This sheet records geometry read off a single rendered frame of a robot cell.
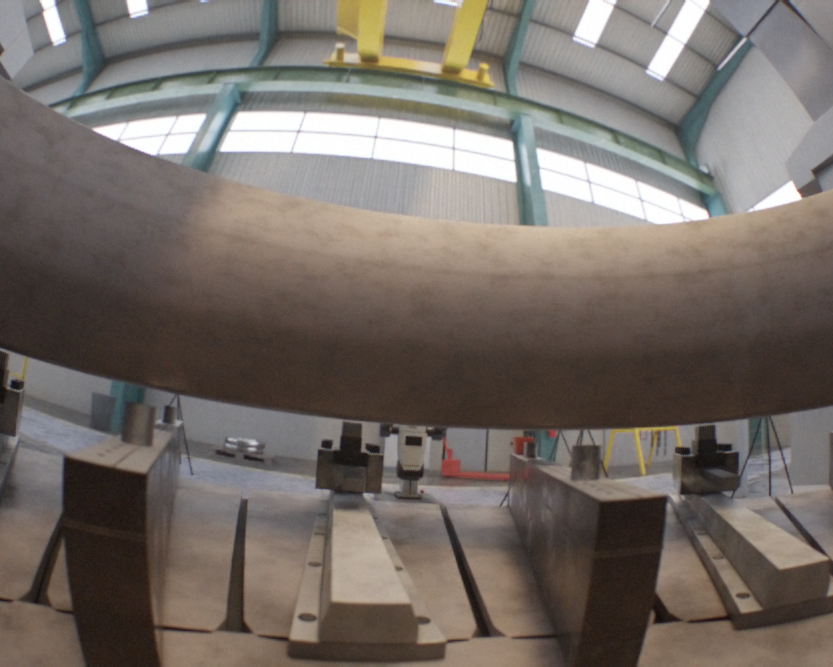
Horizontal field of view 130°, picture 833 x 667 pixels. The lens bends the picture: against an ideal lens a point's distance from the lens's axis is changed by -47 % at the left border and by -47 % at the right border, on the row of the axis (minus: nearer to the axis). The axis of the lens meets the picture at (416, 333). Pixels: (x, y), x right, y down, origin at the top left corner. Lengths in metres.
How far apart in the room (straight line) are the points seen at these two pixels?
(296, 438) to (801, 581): 8.55
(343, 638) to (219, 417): 8.60
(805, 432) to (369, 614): 4.15
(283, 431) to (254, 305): 7.35
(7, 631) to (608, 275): 2.17
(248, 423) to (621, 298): 8.27
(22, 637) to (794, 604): 1.52
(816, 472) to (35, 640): 4.74
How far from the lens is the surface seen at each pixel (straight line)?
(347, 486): 1.50
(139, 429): 0.90
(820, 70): 3.60
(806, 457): 4.39
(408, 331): 1.50
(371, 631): 0.78
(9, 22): 3.06
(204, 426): 9.37
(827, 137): 3.23
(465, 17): 11.78
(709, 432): 2.33
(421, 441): 3.03
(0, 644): 0.84
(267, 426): 8.82
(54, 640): 0.85
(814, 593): 1.11
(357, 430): 2.08
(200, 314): 1.48
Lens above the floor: 0.79
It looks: 16 degrees up
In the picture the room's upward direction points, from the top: 4 degrees clockwise
